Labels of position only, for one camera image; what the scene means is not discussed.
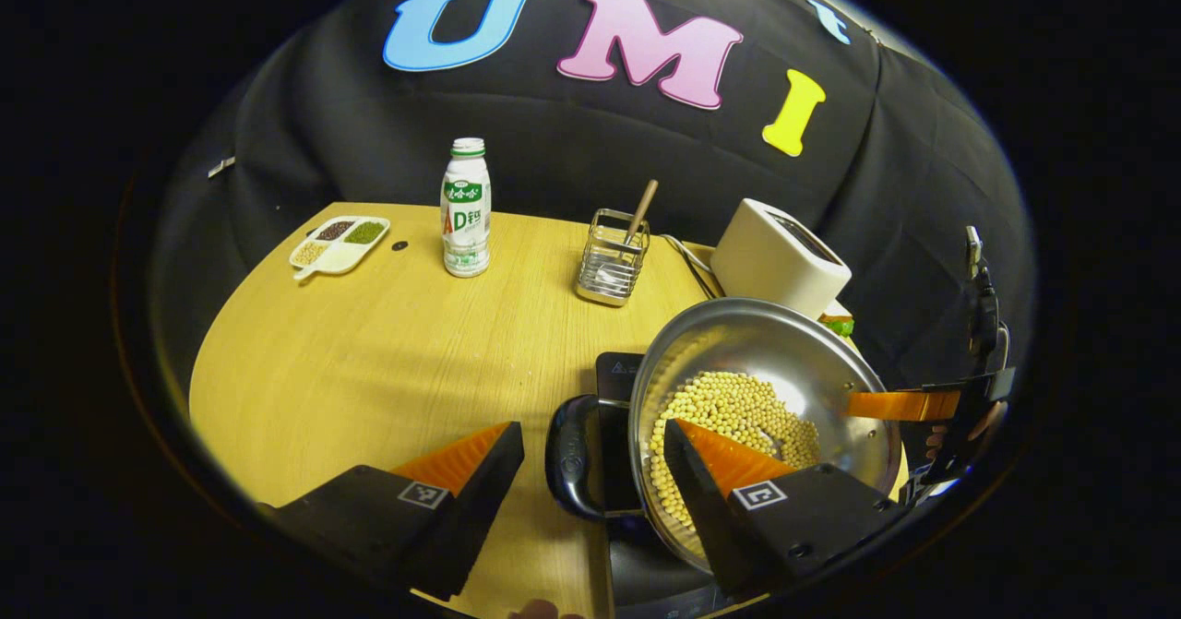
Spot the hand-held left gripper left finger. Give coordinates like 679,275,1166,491
267,421,526,602

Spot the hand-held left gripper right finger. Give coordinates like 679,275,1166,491
663,418,911,598

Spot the pile of yellow soybeans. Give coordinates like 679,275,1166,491
648,370,823,538

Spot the steel pot with black handles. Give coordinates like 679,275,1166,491
543,297,904,575

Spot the black induction cooktop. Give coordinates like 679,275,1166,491
594,351,911,619

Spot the white toaster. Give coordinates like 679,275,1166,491
709,197,853,321

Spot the white drink bottle green label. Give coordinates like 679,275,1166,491
439,137,494,280

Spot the white divided dish of beans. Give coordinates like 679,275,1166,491
288,215,392,282

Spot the black backdrop cloth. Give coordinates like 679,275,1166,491
150,0,1036,391

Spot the grey power cable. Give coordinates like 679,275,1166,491
659,233,722,300

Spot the wire utensil holder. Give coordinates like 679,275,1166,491
575,208,652,308

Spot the wooden handled spoon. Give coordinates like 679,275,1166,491
625,178,661,244

